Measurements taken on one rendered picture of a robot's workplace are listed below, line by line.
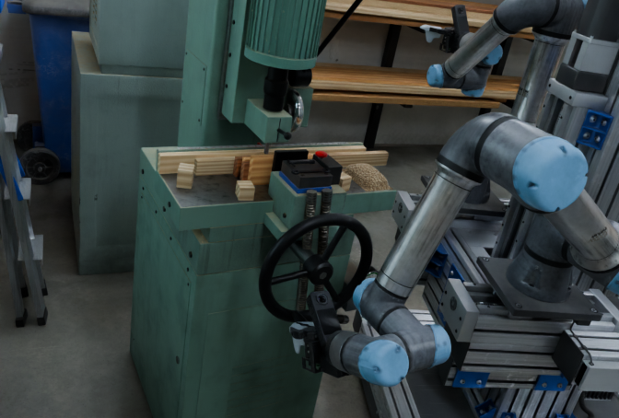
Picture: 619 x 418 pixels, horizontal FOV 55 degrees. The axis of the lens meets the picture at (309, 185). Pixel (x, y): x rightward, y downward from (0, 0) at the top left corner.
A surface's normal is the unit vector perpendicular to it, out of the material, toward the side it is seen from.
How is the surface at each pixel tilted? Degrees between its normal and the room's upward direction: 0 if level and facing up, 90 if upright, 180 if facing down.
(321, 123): 90
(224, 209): 90
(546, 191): 85
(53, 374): 0
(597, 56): 90
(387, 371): 60
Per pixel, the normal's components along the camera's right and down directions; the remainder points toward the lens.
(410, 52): 0.37, 0.45
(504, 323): 0.12, 0.44
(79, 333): 0.17, -0.90
